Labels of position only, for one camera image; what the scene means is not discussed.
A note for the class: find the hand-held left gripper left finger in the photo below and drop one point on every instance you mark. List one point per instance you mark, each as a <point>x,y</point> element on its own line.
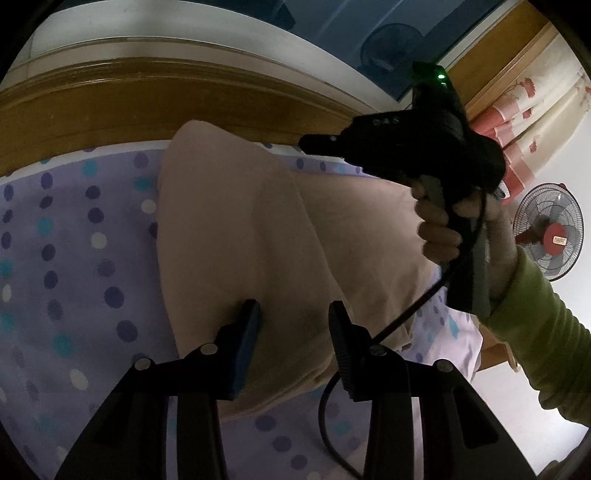
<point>247,341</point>

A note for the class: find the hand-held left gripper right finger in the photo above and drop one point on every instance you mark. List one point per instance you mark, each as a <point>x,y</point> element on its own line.
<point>341,344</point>

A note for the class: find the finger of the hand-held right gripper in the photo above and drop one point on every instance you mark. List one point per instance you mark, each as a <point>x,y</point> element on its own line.
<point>323,143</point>

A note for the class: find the beige pink garment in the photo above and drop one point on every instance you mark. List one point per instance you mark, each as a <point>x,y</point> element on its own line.
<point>231,230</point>

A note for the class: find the person's right forearm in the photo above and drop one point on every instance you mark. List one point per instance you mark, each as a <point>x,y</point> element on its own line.
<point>545,332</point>

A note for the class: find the person's right hand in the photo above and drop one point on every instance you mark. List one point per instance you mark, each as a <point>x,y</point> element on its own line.
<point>502,240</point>

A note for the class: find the window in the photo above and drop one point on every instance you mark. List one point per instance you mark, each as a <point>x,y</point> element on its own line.
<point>323,27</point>

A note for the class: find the pink patterned curtain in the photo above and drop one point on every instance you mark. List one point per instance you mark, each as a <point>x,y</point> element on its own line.
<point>554,92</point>

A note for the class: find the standing fan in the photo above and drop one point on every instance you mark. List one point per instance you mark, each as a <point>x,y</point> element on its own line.
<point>554,237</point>

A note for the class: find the wooden window sill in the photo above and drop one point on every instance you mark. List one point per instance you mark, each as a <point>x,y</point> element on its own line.
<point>138,106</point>

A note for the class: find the purple dotted bed sheet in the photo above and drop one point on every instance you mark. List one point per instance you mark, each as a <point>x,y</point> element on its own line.
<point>69,277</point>

